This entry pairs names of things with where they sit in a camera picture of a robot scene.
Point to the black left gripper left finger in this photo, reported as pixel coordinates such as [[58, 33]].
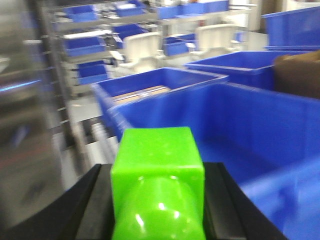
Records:
[[84, 212]]

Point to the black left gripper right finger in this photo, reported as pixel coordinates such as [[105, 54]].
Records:
[[228, 213]]

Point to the green block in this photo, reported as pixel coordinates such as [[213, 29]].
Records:
[[158, 185]]

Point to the near blue plastic bin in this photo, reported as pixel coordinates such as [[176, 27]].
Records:
[[268, 141]]

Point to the blue plastic bin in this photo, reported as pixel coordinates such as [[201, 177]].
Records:
[[268, 141], [249, 68]]

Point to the stacked blue bin far right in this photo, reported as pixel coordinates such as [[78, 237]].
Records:
[[293, 30]]

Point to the brown cardboard box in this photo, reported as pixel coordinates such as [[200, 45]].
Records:
[[298, 74]]

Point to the cream plastic chair left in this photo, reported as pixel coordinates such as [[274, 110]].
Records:
[[141, 53]]

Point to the cream plastic chair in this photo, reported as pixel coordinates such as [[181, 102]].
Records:
[[212, 40], [141, 53]]

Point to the metal shelving rack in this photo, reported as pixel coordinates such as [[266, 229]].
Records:
[[76, 32]]

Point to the cream plastic chair right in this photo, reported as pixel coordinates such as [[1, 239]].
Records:
[[212, 40]]

